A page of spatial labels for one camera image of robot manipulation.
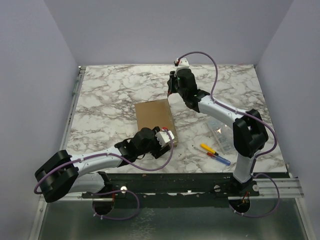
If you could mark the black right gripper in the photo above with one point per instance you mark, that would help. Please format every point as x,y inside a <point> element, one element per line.
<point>171,83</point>

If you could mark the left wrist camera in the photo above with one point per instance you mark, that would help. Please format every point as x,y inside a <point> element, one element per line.
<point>165,137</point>

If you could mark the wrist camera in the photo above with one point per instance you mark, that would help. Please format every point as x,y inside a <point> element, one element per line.
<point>181,64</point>
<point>165,137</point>

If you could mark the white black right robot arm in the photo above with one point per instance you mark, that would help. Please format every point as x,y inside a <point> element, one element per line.
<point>249,134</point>

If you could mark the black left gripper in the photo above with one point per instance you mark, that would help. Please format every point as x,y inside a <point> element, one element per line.
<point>160,150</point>

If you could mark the brown cardboard express box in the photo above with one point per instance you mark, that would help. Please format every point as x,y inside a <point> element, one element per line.
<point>156,113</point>

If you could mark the yellow handled screwdriver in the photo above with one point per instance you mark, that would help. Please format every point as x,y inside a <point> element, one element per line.
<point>208,149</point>

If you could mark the blue red handled screwdriver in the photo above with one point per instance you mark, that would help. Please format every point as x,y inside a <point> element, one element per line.
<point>216,157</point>

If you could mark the black front mounting rail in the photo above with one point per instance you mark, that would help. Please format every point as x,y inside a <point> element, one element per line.
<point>171,190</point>

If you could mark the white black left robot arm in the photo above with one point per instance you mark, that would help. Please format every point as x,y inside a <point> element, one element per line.
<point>58,175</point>

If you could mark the aluminium frame rail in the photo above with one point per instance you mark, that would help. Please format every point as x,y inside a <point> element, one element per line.
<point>75,97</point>

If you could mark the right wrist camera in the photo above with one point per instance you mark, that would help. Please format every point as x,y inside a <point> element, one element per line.
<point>181,64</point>

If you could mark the red black utility knife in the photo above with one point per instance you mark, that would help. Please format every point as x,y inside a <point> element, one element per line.
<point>169,92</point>

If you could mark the clear plastic parts box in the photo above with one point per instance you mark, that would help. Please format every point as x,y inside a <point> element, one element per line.
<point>223,134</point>

